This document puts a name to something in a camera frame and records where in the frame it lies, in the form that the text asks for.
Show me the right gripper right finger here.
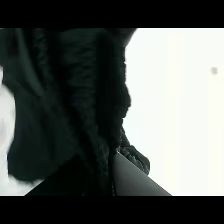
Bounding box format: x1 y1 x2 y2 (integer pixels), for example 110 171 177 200
111 151 172 197

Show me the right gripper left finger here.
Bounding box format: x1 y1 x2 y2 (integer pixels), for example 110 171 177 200
24 156 88 197

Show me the black garment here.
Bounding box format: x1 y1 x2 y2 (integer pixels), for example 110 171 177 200
0 27 151 197

